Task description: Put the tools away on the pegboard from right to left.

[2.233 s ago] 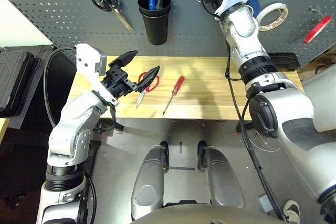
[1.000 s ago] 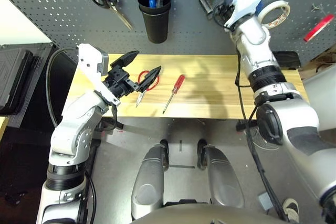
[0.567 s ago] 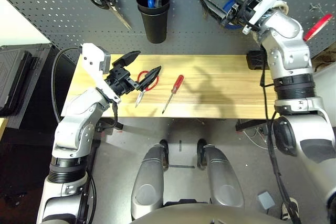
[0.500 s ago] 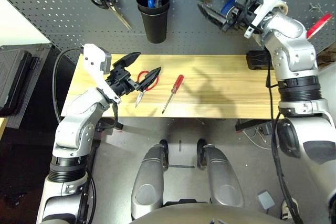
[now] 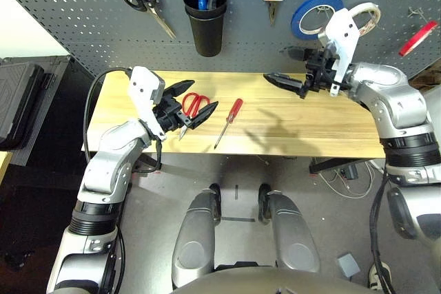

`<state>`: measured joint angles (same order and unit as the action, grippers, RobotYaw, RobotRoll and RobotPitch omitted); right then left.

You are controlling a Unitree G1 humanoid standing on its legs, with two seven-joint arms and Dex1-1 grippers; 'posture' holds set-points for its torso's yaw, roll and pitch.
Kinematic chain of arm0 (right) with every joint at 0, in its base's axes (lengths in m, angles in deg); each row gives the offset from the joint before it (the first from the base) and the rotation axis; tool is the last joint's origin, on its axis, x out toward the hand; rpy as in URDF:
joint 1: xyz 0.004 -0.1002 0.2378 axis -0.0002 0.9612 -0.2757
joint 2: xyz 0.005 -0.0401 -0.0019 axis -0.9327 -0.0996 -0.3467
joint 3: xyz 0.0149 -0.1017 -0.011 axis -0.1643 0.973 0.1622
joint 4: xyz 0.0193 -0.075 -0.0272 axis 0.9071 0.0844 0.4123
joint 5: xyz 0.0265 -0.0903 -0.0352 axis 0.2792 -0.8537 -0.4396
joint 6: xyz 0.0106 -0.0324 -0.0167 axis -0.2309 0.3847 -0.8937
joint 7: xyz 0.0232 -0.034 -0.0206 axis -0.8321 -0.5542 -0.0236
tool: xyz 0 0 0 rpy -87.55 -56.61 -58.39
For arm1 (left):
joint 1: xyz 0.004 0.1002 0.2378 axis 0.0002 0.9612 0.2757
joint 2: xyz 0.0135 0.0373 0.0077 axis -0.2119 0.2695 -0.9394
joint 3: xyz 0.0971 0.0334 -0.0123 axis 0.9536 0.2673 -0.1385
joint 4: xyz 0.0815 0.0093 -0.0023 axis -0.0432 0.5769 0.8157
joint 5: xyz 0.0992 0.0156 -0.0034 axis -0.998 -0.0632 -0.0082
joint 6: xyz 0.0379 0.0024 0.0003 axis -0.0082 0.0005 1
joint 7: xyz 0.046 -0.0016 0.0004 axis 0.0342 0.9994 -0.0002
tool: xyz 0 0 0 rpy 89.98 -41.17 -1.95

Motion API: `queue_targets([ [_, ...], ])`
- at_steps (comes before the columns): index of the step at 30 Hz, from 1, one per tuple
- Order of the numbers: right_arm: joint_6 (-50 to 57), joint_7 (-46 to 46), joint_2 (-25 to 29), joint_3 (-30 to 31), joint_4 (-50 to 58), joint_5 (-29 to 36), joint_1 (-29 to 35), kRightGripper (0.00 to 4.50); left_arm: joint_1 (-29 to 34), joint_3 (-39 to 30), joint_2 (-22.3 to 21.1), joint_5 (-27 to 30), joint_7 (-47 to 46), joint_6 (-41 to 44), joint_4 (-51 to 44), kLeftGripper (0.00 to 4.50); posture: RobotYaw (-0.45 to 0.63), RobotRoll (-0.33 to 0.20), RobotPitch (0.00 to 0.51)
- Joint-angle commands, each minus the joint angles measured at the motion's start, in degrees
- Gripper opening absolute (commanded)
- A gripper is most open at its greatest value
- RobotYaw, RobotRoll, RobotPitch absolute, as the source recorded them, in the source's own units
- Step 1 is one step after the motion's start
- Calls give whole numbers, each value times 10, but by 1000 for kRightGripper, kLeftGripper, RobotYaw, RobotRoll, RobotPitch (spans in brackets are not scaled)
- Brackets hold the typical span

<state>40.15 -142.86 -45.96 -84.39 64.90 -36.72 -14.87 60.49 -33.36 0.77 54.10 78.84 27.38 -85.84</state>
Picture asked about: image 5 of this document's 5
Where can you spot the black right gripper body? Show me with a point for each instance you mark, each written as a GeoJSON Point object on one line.
{"type": "Point", "coordinates": [320, 73]}

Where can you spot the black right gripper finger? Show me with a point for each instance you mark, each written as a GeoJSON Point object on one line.
{"type": "Point", "coordinates": [299, 53]}
{"type": "Point", "coordinates": [286, 82]}

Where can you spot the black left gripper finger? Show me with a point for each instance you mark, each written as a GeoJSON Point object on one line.
{"type": "Point", "coordinates": [205, 113]}
{"type": "Point", "coordinates": [179, 88]}

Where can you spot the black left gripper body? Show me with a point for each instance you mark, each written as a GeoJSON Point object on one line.
{"type": "Point", "coordinates": [169, 116]}

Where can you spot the red tape roll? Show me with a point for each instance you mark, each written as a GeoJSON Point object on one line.
{"type": "Point", "coordinates": [418, 37]}

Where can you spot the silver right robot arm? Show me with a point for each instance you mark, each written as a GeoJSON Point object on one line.
{"type": "Point", "coordinates": [396, 94]}

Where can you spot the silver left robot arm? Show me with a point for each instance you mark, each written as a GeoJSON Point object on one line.
{"type": "Point", "coordinates": [113, 149]}

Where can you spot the dark grey metal pegboard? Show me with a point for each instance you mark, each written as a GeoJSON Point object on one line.
{"type": "Point", "coordinates": [86, 15]}

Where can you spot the blue tape roll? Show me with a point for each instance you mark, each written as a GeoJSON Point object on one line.
{"type": "Point", "coordinates": [296, 18]}

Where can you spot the black metal table leg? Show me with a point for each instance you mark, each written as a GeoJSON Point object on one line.
{"type": "Point", "coordinates": [150, 162]}
{"type": "Point", "coordinates": [330, 166]}

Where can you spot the black plastic cup holder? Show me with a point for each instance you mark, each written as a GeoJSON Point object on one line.
{"type": "Point", "coordinates": [206, 36]}

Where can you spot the white tape roll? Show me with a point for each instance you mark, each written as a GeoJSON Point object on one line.
{"type": "Point", "coordinates": [373, 8]}

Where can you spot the dark power adapter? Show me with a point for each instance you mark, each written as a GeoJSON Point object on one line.
{"type": "Point", "coordinates": [348, 173]}

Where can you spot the large black flight case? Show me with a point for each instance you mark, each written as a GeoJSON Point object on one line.
{"type": "Point", "coordinates": [65, 101]}

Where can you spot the silver single peg hook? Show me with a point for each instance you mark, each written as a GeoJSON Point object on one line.
{"type": "Point", "coordinates": [417, 13]}

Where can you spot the silver robot left leg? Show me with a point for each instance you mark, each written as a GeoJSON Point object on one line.
{"type": "Point", "coordinates": [193, 239]}

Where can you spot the silver robot leg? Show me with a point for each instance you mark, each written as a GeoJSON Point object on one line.
{"type": "Point", "coordinates": [193, 239]}
{"type": "Point", "coordinates": [289, 232]}

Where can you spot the silver robot right leg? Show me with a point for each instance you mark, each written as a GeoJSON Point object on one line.
{"type": "Point", "coordinates": [289, 232]}

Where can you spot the black ribbed plastic case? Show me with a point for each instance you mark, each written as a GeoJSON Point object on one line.
{"type": "Point", "coordinates": [20, 101]}

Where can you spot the light wooden side table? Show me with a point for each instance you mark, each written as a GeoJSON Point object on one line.
{"type": "Point", "coordinates": [4, 166]}

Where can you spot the grey robot torso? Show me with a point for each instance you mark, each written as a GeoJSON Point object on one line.
{"type": "Point", "coordinates": [258, 282]}

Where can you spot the grey foot pedal box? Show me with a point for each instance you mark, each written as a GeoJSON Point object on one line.
{"type": "Point", "coordinates": [348, 265]}

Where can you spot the white black sneaker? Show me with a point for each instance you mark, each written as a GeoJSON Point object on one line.
{"type": "Point", "coordinates": [377, 276]}

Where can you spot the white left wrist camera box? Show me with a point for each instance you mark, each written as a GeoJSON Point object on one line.
{"type": "Point", "coordinates": [143, 87]}

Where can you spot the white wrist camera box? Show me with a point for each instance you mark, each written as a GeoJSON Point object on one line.
{"type": "Point", "coordinates": [143, 87]}
{"type": "Point", "coordinates": [344, 39]}

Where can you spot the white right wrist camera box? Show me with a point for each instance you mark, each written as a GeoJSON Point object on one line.
{"type": "Point", "coordinates": [344, 39]}

